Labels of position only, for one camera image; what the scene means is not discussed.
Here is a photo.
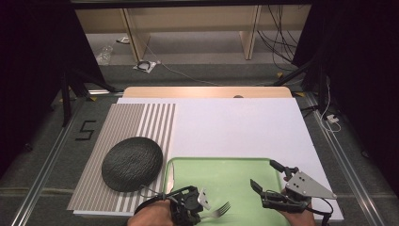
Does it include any black curtain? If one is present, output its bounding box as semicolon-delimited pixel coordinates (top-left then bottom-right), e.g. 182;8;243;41
291;0;399;201
0;0;106;178

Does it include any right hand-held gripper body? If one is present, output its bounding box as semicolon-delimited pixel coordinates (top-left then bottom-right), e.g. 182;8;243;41
261;165;339;215

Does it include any silver fork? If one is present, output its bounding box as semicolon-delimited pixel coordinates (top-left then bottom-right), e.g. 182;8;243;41
199;201;232;220

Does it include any person's left hand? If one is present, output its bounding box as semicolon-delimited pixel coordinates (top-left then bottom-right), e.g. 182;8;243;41
126;199;174;226

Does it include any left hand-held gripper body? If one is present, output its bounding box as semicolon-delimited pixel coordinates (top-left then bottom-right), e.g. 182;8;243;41
169;185;212;226

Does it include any light wooden shelf unit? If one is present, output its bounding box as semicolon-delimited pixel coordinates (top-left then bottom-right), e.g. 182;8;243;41
74;4;312;62

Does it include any black metal stand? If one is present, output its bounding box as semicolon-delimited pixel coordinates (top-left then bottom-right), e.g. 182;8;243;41
272;58;327;111
60;68;118;127

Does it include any clear crumpled plastic bag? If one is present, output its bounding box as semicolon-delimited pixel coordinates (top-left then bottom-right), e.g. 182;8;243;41
95;44;114;66

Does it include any white adapter cable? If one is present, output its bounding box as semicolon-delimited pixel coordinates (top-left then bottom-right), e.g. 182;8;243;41
319;74;343;134

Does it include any green plastic tray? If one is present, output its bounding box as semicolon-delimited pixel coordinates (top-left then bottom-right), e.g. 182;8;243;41
157;156;292;226

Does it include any person's right hand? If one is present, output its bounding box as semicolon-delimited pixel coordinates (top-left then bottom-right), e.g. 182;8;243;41
279;176;318;226

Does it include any white foam board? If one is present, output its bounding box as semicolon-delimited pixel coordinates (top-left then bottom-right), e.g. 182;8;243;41
72;97;344;221

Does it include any grey white striped placemat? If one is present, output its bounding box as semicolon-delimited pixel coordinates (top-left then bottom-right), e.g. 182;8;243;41
66;103;178;212

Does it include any thin white floor cable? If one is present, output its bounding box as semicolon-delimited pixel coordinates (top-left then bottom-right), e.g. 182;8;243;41
143;40;275;88

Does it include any black textured round plate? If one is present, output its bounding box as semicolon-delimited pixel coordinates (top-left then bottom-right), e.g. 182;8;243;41
101;136;165;193

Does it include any hand-held gripper cable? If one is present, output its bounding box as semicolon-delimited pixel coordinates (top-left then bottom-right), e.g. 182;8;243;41
134;184;173;216
308;196;335;226

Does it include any bundle of black cables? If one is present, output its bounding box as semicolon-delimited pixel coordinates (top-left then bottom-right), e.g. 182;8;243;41
256;4;299;73

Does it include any aluminium floor rail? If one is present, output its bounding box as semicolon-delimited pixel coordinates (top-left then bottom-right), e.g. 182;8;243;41
10;96;87;226
304;93;378;226

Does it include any plastic bag with black cable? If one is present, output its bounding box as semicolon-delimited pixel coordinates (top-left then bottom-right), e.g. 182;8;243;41
133;59;157;74

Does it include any left hand-held gripper cable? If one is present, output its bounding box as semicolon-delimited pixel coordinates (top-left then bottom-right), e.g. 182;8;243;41
134;184;173;216

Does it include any right hand-held gripper cable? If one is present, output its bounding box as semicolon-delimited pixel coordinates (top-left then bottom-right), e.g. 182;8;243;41
308;196;335;226

